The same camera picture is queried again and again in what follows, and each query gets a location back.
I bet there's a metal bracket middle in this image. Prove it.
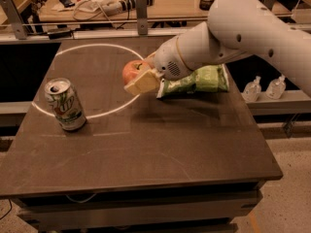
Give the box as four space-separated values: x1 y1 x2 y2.
136 0 148 35

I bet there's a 7up soda can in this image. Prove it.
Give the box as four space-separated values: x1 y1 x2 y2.
45 78 86 131

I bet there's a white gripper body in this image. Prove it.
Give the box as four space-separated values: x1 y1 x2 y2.
154 41 192 81

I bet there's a green chip bag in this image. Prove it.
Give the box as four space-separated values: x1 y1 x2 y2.
156 64 229 99

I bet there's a metal bracket left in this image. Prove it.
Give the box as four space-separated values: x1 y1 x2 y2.
0 0 27 40

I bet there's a clear sanitizer bottle right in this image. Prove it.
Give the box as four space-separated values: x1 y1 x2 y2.
265 75 286 99

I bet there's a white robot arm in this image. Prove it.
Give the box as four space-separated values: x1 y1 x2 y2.
124 0 311 95

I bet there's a clear sanitizer bottle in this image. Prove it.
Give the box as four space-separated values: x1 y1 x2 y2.
265 75 286 99
242 76 261 102

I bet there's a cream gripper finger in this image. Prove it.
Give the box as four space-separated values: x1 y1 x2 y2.
124 69 160 96
144 52 156 66

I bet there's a red apple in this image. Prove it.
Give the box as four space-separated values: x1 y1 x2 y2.
122 60 149 84

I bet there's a clear sanitizer bottle left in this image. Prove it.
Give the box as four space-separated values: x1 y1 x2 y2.
242 76 261 102

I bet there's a black mesh cup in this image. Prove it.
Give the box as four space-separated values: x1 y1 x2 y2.
199 0 215 11

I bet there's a white cable bundle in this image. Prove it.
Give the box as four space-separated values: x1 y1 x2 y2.
71 0 116 21

